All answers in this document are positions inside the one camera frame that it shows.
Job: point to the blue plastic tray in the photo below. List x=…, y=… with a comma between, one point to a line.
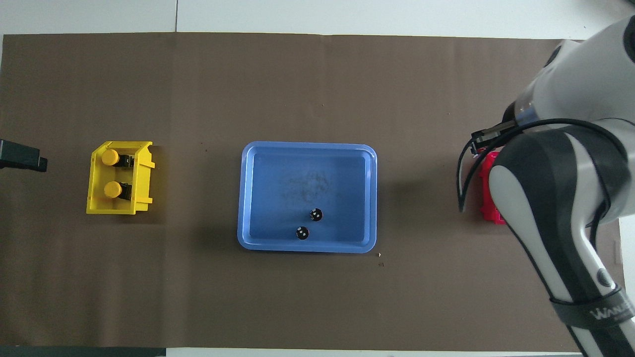
x=307, y=168

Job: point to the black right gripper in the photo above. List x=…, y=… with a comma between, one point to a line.
x=510, y=116

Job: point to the black cylindrical capacitor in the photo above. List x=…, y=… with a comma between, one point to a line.
x=316, y=214
x=302, y=232

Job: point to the yellow plastic bin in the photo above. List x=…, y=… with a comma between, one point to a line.
x=96, y=206

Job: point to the yellow push button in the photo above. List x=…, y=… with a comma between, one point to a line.
x=109, y=157
x=112, y=189

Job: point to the brown paper mat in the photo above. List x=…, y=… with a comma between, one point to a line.
x=198, y=297

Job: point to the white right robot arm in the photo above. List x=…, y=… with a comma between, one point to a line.
x=555, y=198

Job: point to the red plastic bin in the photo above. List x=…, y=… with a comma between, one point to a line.
x=488, y=198

